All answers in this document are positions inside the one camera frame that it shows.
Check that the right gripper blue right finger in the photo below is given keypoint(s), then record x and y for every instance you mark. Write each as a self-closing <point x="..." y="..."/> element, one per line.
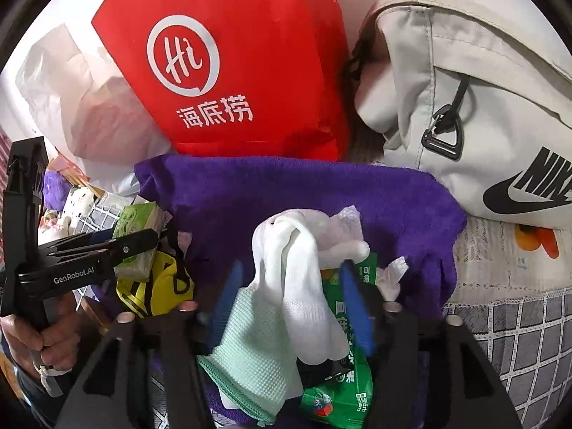
<point x="363" y="302"/>

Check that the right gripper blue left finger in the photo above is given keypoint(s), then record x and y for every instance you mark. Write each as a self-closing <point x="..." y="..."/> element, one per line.
<point x="219" y="317"/>

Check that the white tissue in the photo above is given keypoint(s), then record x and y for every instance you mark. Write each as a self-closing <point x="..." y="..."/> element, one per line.
<point x="388" y="279"/>

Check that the yellow mesh pouch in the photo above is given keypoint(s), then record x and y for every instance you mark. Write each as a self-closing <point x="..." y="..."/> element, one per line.
<point x="169" y="283"/>

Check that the white glove with green cuff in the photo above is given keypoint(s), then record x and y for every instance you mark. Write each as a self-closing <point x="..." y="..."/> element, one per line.
<point x="282" y="317"/>

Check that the green snack packet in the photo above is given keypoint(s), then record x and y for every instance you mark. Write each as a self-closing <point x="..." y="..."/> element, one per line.
<point x="337" y="393"/>

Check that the person's left hand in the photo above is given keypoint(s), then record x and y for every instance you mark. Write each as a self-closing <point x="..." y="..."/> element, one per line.
<point x="58" y="345"/>

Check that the purple fleece towel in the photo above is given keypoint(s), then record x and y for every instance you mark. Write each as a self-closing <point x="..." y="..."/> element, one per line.
<point x="220" y="201"/>

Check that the white spotted plush toy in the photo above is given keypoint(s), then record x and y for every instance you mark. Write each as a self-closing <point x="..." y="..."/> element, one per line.
<point x="79" y="202"/>

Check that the purple plush toy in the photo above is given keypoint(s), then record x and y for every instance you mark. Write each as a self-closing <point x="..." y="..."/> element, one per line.
<point x="55" y="190"/>

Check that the grey checked tablecloth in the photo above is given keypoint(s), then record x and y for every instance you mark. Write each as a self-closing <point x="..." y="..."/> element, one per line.
<point x="514" y="294"/>

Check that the white Miniso plastic bag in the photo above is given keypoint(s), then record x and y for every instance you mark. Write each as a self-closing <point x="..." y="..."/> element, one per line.
<point x="89" y="113"/>

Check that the red paper shopping bag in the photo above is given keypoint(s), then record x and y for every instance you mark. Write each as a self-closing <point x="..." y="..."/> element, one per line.
<point x="235" y="77"/>

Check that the grey Nike waist bag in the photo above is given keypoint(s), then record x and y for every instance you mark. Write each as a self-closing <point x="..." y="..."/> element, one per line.
<point x="460" y="92"/>

